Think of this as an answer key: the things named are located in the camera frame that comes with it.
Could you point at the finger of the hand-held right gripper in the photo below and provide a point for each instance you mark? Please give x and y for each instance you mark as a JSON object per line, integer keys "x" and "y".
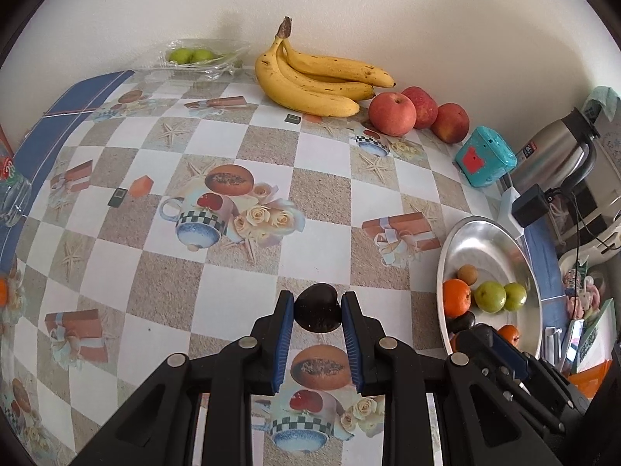
{"x": 512, "y": 354}
{"x": 473, "y": 344}

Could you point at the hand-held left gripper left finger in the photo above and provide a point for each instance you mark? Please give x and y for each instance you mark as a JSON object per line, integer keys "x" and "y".
{"x": 284, "y": 344}

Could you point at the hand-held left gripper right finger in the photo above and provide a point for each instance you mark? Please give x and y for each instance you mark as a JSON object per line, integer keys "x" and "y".
{"x": 351, "y": 344}

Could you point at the dark plum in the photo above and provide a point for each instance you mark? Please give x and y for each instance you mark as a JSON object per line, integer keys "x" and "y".
{"x": 318, "y": 308}
{"x": 463, "y": 323}

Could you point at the large orange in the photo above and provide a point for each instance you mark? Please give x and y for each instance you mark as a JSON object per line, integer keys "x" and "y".
{"x": 456, "y": 297}

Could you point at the long green pear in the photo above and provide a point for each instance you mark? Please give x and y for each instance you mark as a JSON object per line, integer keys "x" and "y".
{"x": 490, "y": 296}

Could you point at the round green pear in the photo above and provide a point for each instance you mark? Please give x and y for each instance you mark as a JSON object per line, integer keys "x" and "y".
{"x": 515, "y": 295}

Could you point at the round steel plate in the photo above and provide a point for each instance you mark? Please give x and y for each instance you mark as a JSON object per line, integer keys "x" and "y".
{"x": 490, "y": 247}

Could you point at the orange sheet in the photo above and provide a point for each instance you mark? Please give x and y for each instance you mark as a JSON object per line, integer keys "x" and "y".
{"x": 592, "y": 379}

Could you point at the green and white booklet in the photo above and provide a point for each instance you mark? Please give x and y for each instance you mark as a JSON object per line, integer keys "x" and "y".
{"x": 596, "y": 337}

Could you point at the colourful snack packet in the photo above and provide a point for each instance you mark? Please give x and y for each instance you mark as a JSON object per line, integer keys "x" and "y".
{"x": 582, "y": 296}

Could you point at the white power strip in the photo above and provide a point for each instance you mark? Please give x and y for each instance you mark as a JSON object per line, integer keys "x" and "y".
{"x": 507, "y": 209}

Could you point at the black power adapter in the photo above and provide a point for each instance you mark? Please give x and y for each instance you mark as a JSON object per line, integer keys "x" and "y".
{"x": 531, "y": 204}

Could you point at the teal plastic box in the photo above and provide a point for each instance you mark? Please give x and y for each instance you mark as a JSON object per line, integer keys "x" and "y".
{"x": 490, "y": 150}

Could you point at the white appliance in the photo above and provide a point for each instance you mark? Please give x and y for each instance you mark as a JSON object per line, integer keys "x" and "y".
{"x": 606, "y": 174}

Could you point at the steel thermos jug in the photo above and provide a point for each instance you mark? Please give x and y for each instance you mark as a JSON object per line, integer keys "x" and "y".
{"x": 553, "y": 155}

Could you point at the red apple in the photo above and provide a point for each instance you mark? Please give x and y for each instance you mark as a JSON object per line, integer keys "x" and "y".
{"x": 392, "y": 114}
{"x": 451, "y": 124}
{"x": 426, "y": 104}

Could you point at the bunch of yellow bananas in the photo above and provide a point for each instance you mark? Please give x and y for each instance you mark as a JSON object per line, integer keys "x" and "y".
{"x": 310, "y": 97}

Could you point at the pale teal cloth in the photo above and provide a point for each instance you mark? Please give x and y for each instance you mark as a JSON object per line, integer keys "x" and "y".
{"x": 601, "y": 99}

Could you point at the small orange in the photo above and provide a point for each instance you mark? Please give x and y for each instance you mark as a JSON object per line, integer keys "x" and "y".
{"x": 3, "y": 291}

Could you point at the clear plastic fruit tray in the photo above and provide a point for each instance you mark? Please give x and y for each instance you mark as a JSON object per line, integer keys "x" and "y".
{"x": 218, "y": 65}

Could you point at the small green fruit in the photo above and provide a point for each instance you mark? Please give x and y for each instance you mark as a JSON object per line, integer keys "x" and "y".
{"x": 179, "y": 55}
{"x": 201, "y": 56}

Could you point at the glass mug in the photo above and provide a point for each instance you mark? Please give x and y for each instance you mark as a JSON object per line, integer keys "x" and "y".
{"x": 12, "y": 194}

